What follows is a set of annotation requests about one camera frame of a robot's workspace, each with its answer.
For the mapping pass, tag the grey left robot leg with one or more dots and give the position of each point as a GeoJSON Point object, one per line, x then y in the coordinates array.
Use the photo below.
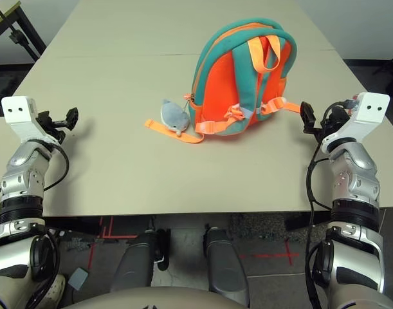
{"type": "Point", "coordinates": [135, 264]}

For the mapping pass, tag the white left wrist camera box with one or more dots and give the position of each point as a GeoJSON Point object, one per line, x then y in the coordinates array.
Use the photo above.
{"type": "Point", "coordinates": [17, 109]}

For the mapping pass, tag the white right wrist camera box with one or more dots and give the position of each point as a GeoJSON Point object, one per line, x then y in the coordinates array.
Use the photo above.
{"type": "Point", "coordinates": [371, 109]}

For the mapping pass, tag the beige robot torso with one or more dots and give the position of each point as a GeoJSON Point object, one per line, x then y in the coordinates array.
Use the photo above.
{"type": "Point", "coordinates": [151, 299]}

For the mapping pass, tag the white perforated clog shoe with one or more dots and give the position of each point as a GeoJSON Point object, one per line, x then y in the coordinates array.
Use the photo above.
{"type": "Point", "coordinates": [56, 286]}

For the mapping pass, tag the red tape corner marks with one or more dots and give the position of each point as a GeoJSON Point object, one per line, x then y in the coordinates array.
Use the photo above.
{"type": "Point", "coordinates": [119, 237]}

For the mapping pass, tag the grey floor pedal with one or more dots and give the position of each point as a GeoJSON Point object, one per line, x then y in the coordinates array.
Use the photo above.
{"type": "Point", "coordinates": [78, 278]}

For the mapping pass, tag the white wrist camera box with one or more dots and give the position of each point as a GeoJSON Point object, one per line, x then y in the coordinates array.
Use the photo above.
{"type": "Point", "coordinates": [371, 109]}
{"type": "Point", "coordinates": [17, 109]}

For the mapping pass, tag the grey right robot leg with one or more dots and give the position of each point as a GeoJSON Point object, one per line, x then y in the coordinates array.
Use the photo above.
{"type": "Point", "coordinates": [225, 264]}

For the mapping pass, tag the orange and teal backpack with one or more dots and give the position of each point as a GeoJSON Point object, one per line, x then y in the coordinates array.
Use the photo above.
{"type": "Point", "coordinates": [222, 83]}

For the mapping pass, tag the black pole with clamp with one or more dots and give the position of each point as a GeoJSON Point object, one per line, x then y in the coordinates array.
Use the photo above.
{"type": "Point", "coordinates": [16, 37]}

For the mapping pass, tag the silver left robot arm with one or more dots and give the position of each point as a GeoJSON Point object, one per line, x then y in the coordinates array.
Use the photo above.
{"type": "Point", "coordinates": [22, 180]}

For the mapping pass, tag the black framed side table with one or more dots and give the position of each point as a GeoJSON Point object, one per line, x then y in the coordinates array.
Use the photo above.
{"type": "Point", "coordinates": [30, 30]}

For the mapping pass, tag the grey robot leg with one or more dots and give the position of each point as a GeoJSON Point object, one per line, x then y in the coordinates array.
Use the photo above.
{"type": "Point", "coordinates": [225, 264]}
{"type": "Point", "coordinates": [135, 264]}

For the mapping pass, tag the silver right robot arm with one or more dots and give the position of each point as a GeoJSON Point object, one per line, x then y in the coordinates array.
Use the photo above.
{"type": "Point", "coordinates": [353, 174]}

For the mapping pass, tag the red tape cross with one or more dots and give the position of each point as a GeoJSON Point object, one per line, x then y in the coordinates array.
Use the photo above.
{"type": "Point", "coordinates": [289, 254]}

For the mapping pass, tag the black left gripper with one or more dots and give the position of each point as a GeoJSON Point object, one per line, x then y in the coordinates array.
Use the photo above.
{"type": "Point", "coordinates": [49, 124]}

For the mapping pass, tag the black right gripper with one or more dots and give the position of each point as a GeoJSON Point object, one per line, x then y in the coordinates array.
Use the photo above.
{"type": "Point", "coordinates": [332, 120]}

